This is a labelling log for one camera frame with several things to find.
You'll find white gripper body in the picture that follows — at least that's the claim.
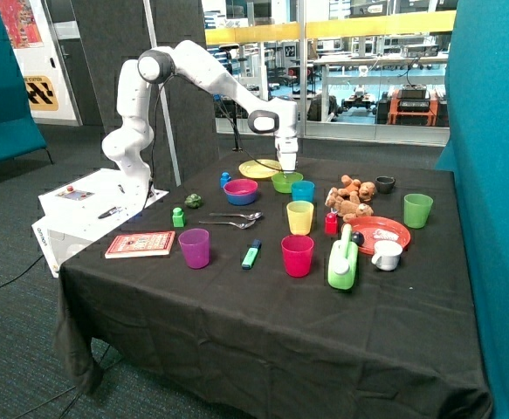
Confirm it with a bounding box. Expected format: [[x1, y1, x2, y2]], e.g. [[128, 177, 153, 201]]
[[275, 137, 298, 171]]

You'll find green plastic bowl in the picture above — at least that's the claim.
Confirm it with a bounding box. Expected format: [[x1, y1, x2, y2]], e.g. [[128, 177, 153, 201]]
[[272, 172, 304, 194]]

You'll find pink plastic bowl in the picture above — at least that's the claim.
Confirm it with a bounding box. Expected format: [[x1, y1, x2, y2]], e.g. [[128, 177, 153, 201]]
[[224, 179, 258, 196]]

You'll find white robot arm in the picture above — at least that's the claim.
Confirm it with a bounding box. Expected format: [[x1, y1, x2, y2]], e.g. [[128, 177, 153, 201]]
[[102, 40, 299, 200]]

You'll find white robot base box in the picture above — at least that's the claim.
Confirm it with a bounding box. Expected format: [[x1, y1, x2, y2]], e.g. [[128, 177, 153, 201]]
[[32, 168, 168, 278]]

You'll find yellow plastic plate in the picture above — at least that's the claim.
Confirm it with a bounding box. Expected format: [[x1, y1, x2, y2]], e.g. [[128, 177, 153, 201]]
[[238, 159, 281, 180]]

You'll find blue plastic cup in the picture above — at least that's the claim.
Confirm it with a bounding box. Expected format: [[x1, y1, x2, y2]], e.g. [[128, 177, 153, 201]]
[[291, 180, 315, 203]]

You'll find yellow plastic cup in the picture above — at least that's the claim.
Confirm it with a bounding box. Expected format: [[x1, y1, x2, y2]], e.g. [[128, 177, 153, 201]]
[[286, 201, 314, 236]]

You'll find blue toy block figure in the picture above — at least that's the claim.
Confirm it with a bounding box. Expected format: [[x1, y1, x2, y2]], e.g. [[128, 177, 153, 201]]
[[219, 172, 231, 189]]

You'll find blue plastic bowl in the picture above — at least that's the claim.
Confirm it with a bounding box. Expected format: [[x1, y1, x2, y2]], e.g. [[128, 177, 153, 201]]
[[224, 190, 258, 206]]

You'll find upper metal spoon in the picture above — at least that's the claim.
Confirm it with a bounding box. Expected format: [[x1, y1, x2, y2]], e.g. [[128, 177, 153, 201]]
[[210, 211, 263, 221]]

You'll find metal spoon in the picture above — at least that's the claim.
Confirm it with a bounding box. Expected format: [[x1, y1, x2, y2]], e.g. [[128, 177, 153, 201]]
[[210, 211, 263, 221], [199, 221, 256, 230]]

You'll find lower brown teddy bear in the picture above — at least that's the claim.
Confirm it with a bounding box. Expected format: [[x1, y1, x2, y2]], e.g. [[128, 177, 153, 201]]
[[325, 188, 374, 222]]

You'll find brown teddy bear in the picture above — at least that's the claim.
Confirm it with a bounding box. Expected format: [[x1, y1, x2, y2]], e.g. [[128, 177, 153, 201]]
[[325, 188, 374, 222], [338, 175, 376, 203]]

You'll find red toy block figure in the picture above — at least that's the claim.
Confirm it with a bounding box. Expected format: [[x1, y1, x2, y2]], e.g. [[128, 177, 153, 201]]
[[325, 212, 338, 236]]

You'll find upper brown teddy bear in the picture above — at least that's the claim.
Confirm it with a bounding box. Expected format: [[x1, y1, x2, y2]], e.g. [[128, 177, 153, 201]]
[[338, 175, 376, 203]]

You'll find lower metal spoon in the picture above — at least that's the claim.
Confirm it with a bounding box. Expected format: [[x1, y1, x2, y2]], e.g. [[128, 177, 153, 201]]
[[199, 221, 256, 230]]

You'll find pink plastic cup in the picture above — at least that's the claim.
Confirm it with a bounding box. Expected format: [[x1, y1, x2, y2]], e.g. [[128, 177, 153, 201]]
[[281, 235, 314, 278]]

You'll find small black bowl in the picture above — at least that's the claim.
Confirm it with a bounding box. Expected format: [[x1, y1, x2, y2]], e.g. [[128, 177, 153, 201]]
[[375, 175, 396, 195]]

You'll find dark green toy frog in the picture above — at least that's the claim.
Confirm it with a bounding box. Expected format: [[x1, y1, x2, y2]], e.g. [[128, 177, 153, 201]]
[[184, 193, 203, 209]]

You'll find green highlighter marker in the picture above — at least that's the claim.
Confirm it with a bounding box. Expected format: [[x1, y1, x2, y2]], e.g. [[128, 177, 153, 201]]
[[241, 239, 262, 271]]

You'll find dark blue ball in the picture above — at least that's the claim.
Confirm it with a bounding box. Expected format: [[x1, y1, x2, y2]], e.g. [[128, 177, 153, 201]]
[[351, 231, 365, 246]]

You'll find red plastic plate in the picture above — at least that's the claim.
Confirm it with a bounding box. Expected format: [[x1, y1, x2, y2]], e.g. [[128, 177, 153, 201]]
[[347, 216, 411, 255]]

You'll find green plastic watering jug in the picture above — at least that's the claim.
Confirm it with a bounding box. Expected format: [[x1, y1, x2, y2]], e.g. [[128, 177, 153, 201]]
[[327, 223, 358, 291]]

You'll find green toy block figure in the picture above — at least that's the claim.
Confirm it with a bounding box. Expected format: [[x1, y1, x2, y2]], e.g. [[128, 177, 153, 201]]
[[172, 207, 186, 228]]

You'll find orange mobile robot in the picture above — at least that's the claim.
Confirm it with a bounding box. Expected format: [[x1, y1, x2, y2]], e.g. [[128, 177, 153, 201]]
[[375, 85, 449, 127]]

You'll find purple plastic cup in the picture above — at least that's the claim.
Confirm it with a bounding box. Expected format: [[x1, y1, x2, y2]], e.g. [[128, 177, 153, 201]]
[[178, 229, 210, 269]]

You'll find black tablecloth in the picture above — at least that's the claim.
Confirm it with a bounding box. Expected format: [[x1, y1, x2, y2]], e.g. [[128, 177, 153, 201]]
[[54, 158, 494, 418]]

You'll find green plastic cup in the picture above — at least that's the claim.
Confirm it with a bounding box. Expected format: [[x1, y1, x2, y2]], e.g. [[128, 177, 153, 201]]
[[403, 193, 434, 229]]

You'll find white mug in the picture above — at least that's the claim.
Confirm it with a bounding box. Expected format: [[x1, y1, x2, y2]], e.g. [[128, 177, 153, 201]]
[[371, 240, 403, 271]]

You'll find red book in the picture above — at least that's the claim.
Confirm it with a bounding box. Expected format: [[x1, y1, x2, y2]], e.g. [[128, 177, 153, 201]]
[[105, 231, 175, 259]]

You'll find teal partition right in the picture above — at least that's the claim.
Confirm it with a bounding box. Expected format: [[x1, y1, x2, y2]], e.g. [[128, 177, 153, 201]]
[[437, 1, 509, 418]]

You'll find yellow black sign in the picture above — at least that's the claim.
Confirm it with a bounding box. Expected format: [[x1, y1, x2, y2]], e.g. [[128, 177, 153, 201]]
[[24, 75, 58, 112]]

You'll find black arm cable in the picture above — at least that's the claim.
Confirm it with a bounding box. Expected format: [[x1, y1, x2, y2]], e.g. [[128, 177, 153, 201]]
[[142, 73, 281, 210]]

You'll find red wall poster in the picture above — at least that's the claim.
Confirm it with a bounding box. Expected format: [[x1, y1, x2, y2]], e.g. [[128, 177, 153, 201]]
[[0, 0, 44, 49]]

